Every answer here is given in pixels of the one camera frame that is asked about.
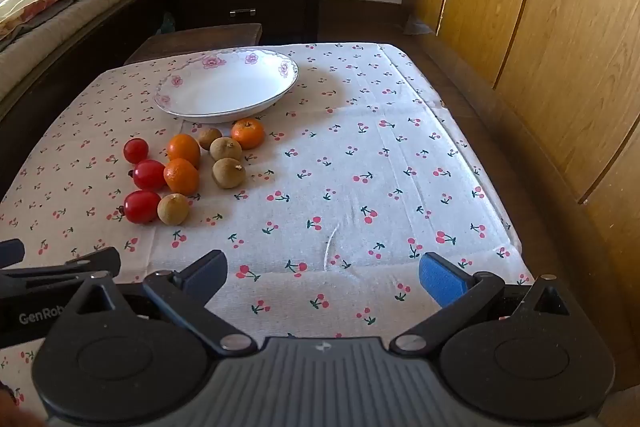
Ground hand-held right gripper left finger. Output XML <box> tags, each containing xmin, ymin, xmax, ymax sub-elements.
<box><xmin>74</xmin><ymin>249</ymin><xmax>259</xmax><ymax>356</ymax></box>

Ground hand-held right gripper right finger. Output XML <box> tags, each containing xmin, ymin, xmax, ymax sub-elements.
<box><xmin>390</xmin><ymin>252</ymin><xmax>582</xmax><ymax>355</ymax></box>

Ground wooden wardrobe doors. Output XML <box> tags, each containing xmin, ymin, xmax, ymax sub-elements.
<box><xmin>402</xmin><ymin>0</ymin><xmax>640</xmax><ymax>388</ymax></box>

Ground brown wooden stool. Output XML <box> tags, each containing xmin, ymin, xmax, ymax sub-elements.
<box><xmin>123</xmin><ymin>23</ymin><xmax>263</xmax><ymax>66</ymax></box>

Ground small orange mandarin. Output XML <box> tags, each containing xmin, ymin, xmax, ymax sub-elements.
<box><xmin>163</xmin><ymin>158</ymin><xmax>200</xmax><ymax>196</ymax></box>
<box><xmin>166</xmin><ymin>134</ymin><xmax>202</xmax><ymax>168</ymax></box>
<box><xmin>231</xmin><ymin>118</ymin><xmax>265</xmax><ymax>150</ymax></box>

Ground brown longan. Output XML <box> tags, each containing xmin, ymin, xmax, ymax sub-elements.
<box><xmin>157</xmin><ymin>193</ymin><xmax>190</xmax><ymax>226</ymax></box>
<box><xmin>209</xmin><ymin>136</ymin><xmax>243</xmax><ymax>162</ymax></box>
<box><xmin>198</xmin><ymin>127</ymin><xmax>223</xmax><ymax>151</ymax></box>
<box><xmin>211</xmin><ymin>157</ymin><xmax>247</xmax><ymax>190</ymax></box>

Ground white floral-rim plate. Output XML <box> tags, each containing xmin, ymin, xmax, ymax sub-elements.
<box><xmin>153</xmin><ymin>49</ymin><xmax>300</xmax><ymax>124</ymax></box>

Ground red cherry tomato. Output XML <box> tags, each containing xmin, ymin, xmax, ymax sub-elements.
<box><xmin>131</xmin><ymin>159</ymin><xmax>167</xmax><ymax>190</ymax></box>
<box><xmin>123</xmin><ymin>138</ymin><xmax>149</xmax><ymax>164</ymax></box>
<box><xmin>119</xmin><ymin>190</ymin><xmax>162</xmax><ymax>224</ymax></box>

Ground cherry print tablecloth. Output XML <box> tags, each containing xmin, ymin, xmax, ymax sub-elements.
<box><xmin>0</xmin><ymin>42</ymin><xmax>538</xmax><ymax>413</ymax></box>

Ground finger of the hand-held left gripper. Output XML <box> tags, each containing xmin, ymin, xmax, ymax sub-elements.
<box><xmin>0</xmin><ymin>247</ymin><xmax>123</xmax><ymax>293</ymax></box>
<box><xmin>0</xmin><ymin>238</ymin><xmax>26</xmax><ymax>267</ymax></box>

